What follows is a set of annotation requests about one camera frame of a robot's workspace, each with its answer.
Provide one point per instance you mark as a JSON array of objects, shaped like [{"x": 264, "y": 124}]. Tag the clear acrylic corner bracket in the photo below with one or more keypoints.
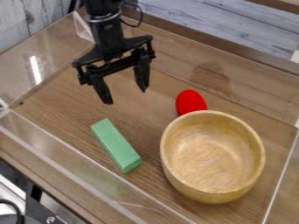
[{"x": 81, "y": 28}]

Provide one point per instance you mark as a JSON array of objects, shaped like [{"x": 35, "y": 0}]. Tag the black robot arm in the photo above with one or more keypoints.
[{"x": 104, "y": 21}]

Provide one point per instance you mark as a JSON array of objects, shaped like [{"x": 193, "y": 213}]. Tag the clear acrylic enclosure wall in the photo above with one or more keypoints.
[{"x": 47, "y": 143}]

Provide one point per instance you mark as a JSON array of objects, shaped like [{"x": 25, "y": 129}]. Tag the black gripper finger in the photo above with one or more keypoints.
[
  {"x": 141, "y": 71},
  {"x": 101, "y": 89}
]

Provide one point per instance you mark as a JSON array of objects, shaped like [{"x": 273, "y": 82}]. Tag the brown wooden bowl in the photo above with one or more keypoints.
[{"x": 212, "y": 156}]

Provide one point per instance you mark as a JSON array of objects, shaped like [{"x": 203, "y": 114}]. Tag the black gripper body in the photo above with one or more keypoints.
[{"x": 108, "y": 60}]

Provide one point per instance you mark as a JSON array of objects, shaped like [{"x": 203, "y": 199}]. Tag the black table frame bracket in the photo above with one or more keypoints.
[{"x": 36, "y": 210}]

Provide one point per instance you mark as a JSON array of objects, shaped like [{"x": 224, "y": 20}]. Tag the green rectangular block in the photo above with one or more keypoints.
[{"x": 116, "y": 146}]

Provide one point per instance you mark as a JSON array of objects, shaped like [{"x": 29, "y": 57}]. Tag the red plush ball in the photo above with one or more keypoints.
[{"x": 188, "y": 102}]

